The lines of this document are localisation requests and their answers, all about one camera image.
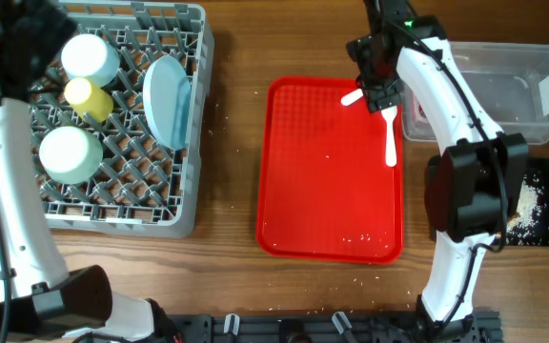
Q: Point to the red snack wrapper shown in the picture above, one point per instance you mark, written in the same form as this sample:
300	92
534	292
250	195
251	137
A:
418	113

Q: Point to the grey plastic dishwasher rack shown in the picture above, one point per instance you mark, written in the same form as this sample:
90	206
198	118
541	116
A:
141	187

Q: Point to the green bowl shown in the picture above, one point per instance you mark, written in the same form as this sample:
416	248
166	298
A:
70	155

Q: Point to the yellow plastic cup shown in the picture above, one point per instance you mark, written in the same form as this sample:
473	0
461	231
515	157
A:
88	100

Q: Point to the red plastic tray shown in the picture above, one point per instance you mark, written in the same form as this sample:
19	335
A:
325	191

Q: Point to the white plastic spoon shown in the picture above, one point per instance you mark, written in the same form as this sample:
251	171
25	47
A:
390	138

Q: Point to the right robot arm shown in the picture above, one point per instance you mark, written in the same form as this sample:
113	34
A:
476	184

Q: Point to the black plastic tray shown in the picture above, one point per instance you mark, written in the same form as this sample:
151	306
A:
538	166

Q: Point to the light blue plate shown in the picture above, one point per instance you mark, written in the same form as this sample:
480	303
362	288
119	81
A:
166	100

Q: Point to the clear plastic bin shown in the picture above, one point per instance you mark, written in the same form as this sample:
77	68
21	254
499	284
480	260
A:
511	82

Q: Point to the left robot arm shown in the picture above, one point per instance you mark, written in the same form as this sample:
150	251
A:
40	298

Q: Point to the light blue bowl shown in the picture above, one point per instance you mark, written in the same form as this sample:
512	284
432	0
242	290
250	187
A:
89	56

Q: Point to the food scraps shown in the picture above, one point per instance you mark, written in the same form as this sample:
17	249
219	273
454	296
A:
524	222

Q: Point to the white plastic fork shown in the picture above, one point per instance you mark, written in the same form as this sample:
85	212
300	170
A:
351	97

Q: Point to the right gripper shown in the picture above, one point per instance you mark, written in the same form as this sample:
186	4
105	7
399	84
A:
377	92

